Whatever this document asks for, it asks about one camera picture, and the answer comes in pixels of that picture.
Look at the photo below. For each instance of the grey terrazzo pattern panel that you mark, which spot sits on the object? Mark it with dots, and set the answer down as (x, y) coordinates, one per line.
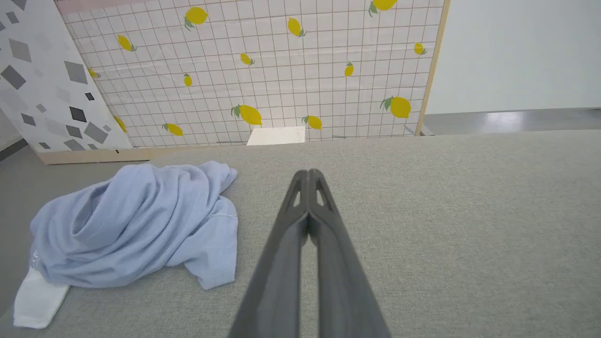
(37, 84)

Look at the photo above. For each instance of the white box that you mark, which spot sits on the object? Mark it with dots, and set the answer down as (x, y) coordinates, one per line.
(277, 136)

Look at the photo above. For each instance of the light blue and white shirt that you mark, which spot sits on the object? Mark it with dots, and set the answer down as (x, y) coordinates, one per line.
(136, 225)

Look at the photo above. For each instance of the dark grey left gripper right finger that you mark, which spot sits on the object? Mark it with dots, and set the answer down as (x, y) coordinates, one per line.
(340, 281)

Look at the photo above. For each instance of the lemon print grid panel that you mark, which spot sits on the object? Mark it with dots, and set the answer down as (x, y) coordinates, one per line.
(281, 80)

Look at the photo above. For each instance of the grey fabric sofa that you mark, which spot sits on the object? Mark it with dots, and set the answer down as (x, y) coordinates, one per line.
(446, 225)

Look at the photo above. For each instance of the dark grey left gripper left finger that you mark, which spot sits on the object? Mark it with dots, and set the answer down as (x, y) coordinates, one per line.
(277, 281)

